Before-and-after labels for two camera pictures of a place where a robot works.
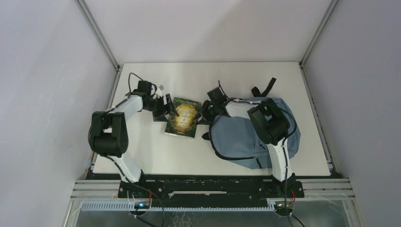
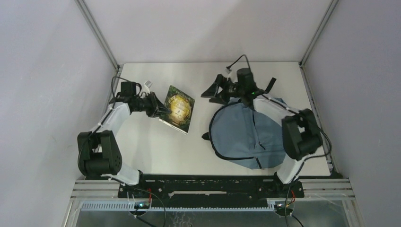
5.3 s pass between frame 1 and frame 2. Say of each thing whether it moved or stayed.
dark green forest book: moved
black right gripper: moved
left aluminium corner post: stayed
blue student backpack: stayed
